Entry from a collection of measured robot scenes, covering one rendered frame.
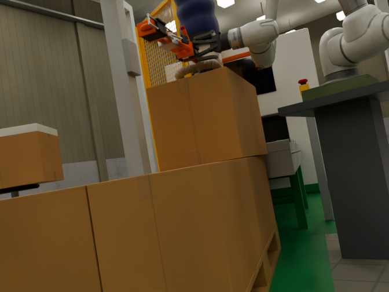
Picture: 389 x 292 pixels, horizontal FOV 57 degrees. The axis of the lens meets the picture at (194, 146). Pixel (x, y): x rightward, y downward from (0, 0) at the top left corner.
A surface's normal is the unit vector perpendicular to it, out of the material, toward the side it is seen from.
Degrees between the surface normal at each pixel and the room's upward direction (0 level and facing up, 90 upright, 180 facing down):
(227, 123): 90
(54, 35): 90
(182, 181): 90
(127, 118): 90
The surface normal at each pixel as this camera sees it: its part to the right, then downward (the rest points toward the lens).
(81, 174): 0.78, -0.17
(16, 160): 0.04, -0.07
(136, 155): -0.30, 0.00
